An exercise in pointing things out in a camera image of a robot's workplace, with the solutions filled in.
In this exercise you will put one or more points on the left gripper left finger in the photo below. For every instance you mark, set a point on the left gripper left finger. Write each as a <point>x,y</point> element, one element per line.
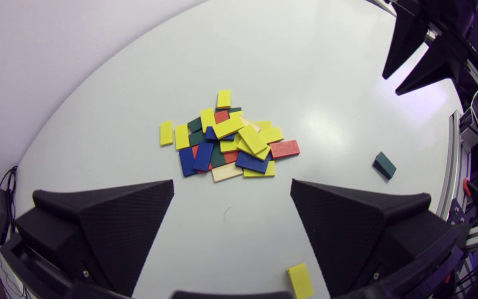
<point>110,232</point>

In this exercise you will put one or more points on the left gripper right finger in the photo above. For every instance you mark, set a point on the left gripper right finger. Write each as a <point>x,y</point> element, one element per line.
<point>355,232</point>

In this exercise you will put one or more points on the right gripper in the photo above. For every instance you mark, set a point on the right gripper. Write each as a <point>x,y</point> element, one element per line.
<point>450,14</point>

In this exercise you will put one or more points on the red wooden block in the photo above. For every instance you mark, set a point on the red wooden block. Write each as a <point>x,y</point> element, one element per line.
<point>284,149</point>

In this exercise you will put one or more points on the yellow wooden block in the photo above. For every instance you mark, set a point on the yellow wooden block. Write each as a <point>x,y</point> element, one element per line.
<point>181,137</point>
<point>223,99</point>
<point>269,168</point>
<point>300,281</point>
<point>166,133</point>

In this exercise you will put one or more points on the green wooden block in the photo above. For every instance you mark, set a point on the green wooden block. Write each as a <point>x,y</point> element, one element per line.
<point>385,165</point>

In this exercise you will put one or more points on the blue wooden block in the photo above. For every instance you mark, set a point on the blue wooden block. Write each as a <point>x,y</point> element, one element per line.
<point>252,162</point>
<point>203,157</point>
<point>186,162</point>

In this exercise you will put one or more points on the black power brick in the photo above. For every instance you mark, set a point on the black power brick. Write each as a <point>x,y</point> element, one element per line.
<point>1,216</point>

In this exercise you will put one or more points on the pale wooden block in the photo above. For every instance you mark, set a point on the pale wooden block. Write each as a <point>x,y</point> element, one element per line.
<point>226,172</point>

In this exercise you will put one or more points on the pile of wooden blocks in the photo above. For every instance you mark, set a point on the pile of wooden blocks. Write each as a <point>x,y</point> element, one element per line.
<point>239,133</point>

